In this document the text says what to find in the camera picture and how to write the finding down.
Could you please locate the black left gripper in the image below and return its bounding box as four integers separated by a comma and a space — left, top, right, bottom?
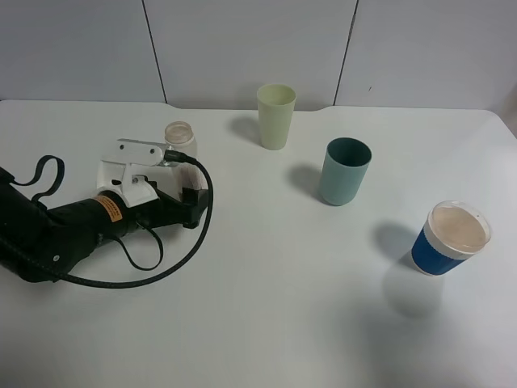
95, 181, 208, 237

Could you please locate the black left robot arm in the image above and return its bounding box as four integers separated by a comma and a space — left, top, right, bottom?
1, 170, 213, 289

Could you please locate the pale yellow plastic cup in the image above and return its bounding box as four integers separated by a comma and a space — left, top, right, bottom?
257, 84, 296, 150

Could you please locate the teal plastic cup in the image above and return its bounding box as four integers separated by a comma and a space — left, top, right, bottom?
318, 137, 372, 206

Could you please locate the blue sleeved glass cup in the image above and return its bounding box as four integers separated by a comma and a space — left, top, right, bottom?
410, 200, 491, 276

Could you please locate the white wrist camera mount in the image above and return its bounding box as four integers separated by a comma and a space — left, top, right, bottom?
96, 138, 166, 208

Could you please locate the thin black cable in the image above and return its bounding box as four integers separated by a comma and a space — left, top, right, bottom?
30, 155, 165, 272

